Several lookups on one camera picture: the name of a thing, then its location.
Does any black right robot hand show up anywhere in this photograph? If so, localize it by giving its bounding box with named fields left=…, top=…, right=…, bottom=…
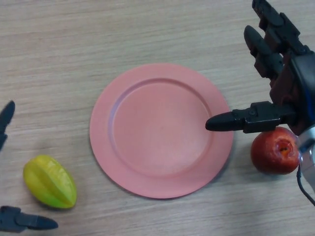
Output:
left=205, top=0, right=315, bottom=135

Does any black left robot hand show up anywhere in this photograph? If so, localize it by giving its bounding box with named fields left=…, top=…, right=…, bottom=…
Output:
left=0, top=100, right=59, bottom=233

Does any red apple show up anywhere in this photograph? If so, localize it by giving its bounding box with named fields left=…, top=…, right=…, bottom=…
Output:
left=251, top=127, right=301, bottom=175

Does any pink round plate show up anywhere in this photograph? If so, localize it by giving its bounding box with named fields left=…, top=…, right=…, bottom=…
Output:
left=89, top=63, right=234, bottom=199

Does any yellow starfruit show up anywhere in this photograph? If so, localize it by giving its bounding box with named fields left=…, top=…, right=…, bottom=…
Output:
left=23, top=154, right=78, bottom=209

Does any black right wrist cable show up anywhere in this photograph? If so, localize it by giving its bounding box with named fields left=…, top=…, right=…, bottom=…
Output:
left=296, top=167, right=315, bottom=207

